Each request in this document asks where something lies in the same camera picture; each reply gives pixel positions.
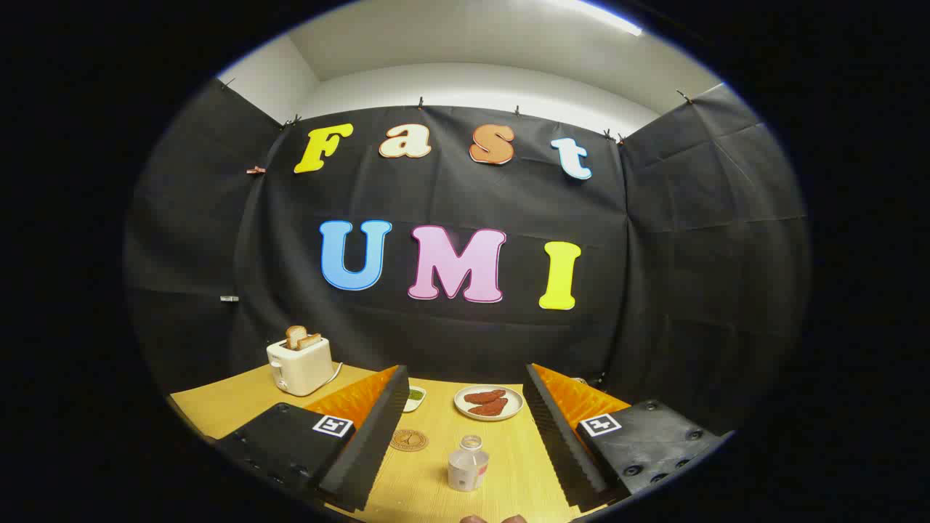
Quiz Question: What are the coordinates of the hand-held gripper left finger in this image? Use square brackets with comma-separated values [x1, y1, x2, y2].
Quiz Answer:
[214, 365, 411, 513]

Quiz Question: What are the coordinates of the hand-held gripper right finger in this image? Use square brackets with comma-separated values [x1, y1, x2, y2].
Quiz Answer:
[523, 363, 735, 513]

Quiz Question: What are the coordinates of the clear plastic juice bottle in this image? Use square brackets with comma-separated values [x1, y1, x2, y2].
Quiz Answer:
[448, 434, 490, 492]

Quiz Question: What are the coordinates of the wooden table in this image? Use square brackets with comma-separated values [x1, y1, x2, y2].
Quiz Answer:
[169, 363, 633, 523]

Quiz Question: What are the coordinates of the white round plate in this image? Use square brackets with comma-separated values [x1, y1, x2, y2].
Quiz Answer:
[454, 384, 525, 422]

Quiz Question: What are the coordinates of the cream toaster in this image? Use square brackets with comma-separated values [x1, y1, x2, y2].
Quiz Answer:
[266, 338, 335, 397]

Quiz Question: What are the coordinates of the black backdrop cloth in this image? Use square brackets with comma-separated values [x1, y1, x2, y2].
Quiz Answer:
[124, 78, 811, 437]

